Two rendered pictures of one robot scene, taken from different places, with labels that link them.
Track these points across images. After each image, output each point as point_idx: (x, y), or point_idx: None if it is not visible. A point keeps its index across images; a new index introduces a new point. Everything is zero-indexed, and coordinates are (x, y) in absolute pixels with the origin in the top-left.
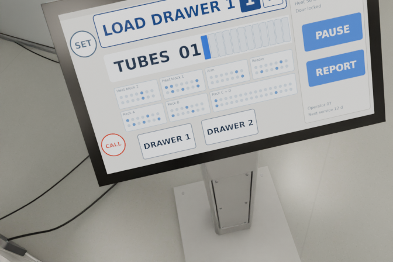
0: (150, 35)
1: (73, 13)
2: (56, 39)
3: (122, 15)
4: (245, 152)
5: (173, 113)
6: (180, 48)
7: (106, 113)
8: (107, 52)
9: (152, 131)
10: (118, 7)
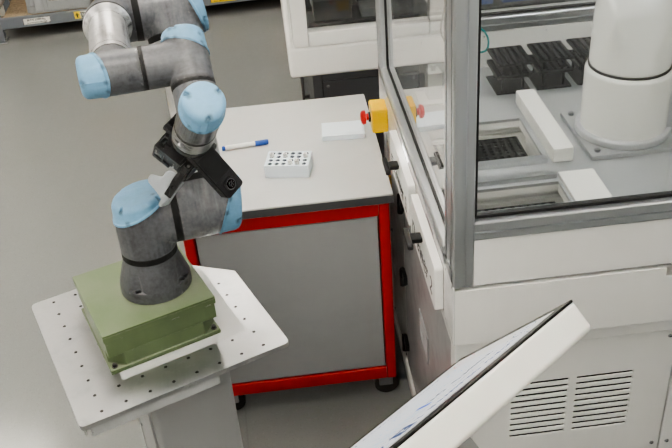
0: (475, 368)
1: (543, 319)
2: (546, 313)
3: (505, 348)
4: (350, 446)
5: (427, 393)
6: (445, 389)
7: (481, 352)
8: (503, 344)
9: (438, 382)
10: (512, 344)
